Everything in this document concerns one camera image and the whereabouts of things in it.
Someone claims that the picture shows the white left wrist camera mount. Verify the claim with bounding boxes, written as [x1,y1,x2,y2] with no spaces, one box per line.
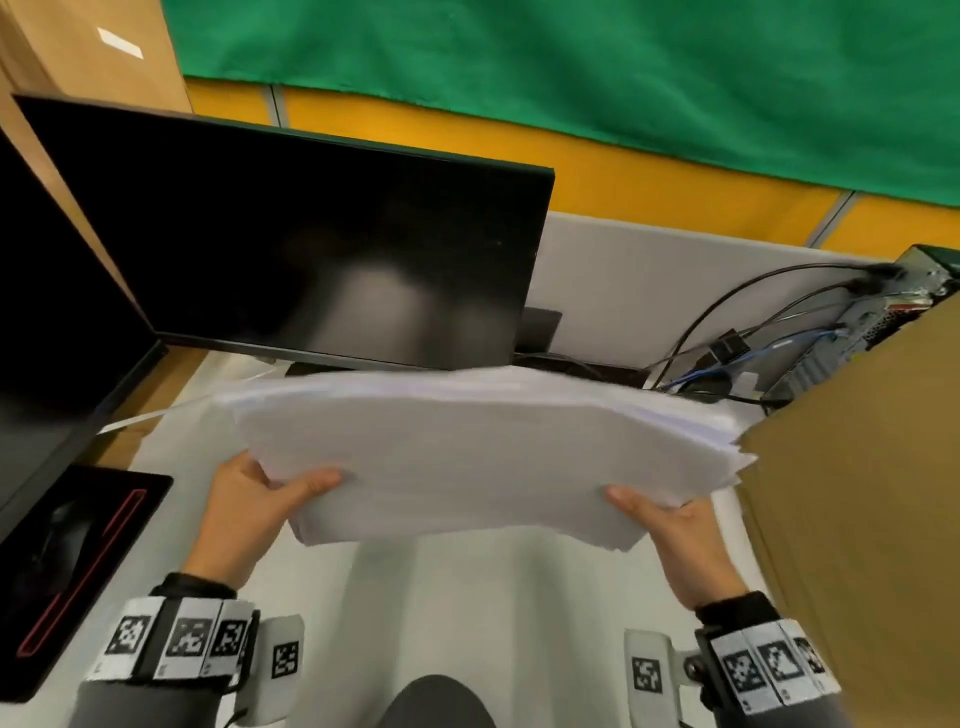
[234,614,306,728]

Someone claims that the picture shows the person's left forearm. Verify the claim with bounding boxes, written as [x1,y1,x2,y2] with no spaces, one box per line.
[67,573,261,728]

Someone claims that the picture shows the person's left hand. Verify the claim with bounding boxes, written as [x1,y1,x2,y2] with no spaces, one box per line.
[183,450,345,594]

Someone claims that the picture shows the stack of white paper sheets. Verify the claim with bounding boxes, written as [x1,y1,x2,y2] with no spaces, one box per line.
[212,365,757,552]

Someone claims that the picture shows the black cable adapter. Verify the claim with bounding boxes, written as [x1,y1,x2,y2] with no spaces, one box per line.
[708,328,750,366]

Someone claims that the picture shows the person's dark grey knee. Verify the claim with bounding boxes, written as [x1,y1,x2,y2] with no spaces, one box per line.
[377,674,498,728]

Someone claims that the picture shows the person's right hand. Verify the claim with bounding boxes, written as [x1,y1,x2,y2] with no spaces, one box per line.
[605,486,750,610]

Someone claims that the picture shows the long black cable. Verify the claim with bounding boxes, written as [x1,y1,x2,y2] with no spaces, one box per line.
[649,261,905,391]

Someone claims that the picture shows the wide black computer monitor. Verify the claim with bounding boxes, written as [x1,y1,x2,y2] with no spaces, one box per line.
[13,93,556,372]

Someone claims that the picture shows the white desk partition panel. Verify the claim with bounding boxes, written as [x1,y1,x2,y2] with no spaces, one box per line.
[523,211,895,391]

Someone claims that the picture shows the right wrist marker band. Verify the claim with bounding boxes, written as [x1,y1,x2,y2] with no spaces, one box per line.
[708,618,843,716]

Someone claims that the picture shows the black computer mouse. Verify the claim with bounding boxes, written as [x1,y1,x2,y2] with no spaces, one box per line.
[28,498,97,603]

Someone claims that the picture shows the black mouse pad red line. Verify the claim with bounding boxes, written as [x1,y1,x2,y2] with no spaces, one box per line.
[0,464,174,705]

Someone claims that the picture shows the cardboard box with white label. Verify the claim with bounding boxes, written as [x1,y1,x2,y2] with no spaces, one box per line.
[0,0,195,305]

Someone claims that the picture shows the large plain cardboard box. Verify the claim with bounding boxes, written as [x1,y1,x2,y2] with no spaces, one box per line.
[734,294,960,728]

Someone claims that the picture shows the green cloth backdrop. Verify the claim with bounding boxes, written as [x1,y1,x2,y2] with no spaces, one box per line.
[160,0,960,208]

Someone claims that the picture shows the wrist marker band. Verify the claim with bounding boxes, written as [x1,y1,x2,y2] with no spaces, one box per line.
[85,596,257,684]
[708,618,843,716]

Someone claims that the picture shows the thin black cable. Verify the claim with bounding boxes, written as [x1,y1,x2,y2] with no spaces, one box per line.
[738,279,871,340]

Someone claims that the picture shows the person's right forearm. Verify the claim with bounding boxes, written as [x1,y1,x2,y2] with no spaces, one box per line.
[693,591,858,728]

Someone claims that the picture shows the blue cable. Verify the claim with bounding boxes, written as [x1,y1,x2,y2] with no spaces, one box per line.
[660,328,852,393]

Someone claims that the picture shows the grey desktop computer case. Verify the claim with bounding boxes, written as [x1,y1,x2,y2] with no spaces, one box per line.
[763,243,960,410]

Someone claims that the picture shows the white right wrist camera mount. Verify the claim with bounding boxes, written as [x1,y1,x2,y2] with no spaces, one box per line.
[624,628,708,728]

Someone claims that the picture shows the black monitor stand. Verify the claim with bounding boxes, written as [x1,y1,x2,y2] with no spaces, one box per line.
[513,306,652,389]

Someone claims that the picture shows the black monitor with thick frame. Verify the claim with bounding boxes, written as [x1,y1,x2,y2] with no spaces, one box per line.
[0,127,168,543]

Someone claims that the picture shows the left wrist marker band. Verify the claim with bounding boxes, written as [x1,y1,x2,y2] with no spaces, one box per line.
[85,596,257,684]

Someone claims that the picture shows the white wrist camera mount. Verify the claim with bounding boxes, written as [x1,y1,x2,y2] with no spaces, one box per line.
[234,614,306,728]
[624,628,708,728]

